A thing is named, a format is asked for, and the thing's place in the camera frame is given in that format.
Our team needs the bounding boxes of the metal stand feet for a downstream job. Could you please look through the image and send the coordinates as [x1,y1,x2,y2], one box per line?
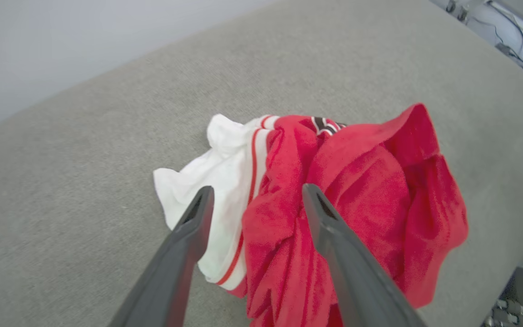
[445,0,472,21]

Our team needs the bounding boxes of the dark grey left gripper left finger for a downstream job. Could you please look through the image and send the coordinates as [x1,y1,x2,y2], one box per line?
[109,185,215,327]

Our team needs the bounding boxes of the red and white jersey garment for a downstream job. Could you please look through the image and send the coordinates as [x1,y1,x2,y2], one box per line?
[153,103,469,327]

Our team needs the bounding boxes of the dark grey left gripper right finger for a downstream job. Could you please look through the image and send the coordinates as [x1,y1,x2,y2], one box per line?
[301,183,428,327]

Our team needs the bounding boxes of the grey fabric sofa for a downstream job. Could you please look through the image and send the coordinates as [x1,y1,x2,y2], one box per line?
[0,0,523,327]

